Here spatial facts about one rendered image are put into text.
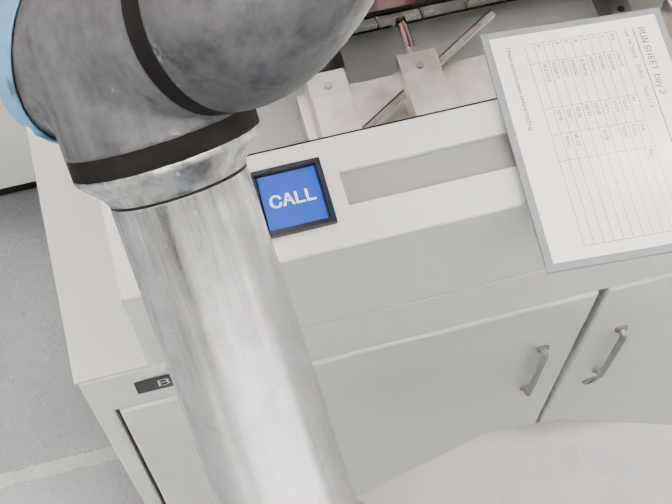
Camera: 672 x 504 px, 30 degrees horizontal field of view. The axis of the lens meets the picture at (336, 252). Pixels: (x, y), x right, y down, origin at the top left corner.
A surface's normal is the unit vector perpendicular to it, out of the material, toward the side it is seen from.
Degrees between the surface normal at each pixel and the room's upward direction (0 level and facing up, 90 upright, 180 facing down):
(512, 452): 0
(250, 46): 64
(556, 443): 0
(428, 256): 90
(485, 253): 90
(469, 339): 90
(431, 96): 0
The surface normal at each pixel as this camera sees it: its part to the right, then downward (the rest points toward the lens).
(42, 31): -0.63, 0.14
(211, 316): 0.04, 0.26
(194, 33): -0.24, 0.46
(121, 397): 0.26, 0.88
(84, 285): 0.00, -0.42
